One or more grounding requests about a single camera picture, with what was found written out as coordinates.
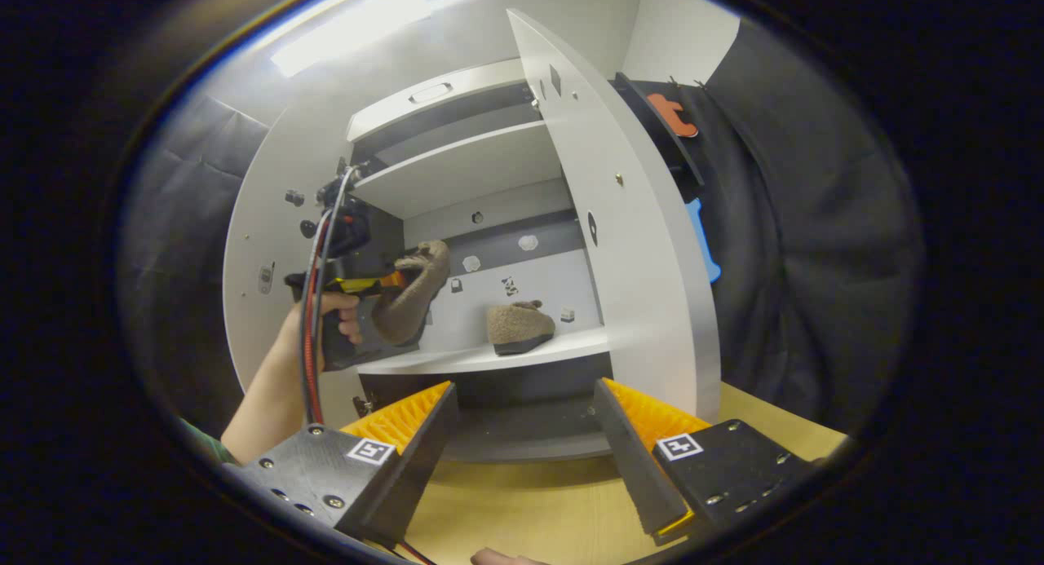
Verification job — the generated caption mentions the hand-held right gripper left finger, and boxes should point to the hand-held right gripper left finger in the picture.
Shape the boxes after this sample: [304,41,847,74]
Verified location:
[222,380,459,550]

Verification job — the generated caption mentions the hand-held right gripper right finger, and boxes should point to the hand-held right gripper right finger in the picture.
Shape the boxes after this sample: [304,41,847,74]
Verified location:
[593,377,821,547]

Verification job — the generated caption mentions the white cabinet drawer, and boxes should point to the white cabinet drawer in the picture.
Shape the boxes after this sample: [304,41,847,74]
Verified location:
[347,58,531,142]

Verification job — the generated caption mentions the white shoe cabinet door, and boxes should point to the white shoe cabinet door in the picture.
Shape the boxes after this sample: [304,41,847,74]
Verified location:
[223,84,364,427]
[507,9,723,423]

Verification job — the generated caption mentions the green shirt sleeve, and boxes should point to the green shirt sleeve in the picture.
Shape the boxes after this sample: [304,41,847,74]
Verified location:
[181,418,237,466]

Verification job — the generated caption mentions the brown fuzzy shoe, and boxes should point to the brown fuzzy shoe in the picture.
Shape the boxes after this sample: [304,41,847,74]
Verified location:
[371,239,451,346]
[487,300,557,356]

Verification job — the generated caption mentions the black backdrop cloth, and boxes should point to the black backdrop cloth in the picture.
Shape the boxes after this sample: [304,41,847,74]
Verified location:
[118,19,927,437]

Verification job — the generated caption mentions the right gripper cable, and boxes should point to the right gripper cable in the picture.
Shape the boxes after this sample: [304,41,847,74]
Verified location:
[379,536,437,565]

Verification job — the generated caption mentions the white shoe cabinet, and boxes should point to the white shoe cabinet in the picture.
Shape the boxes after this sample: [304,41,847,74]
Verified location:
[223,9,723,461]

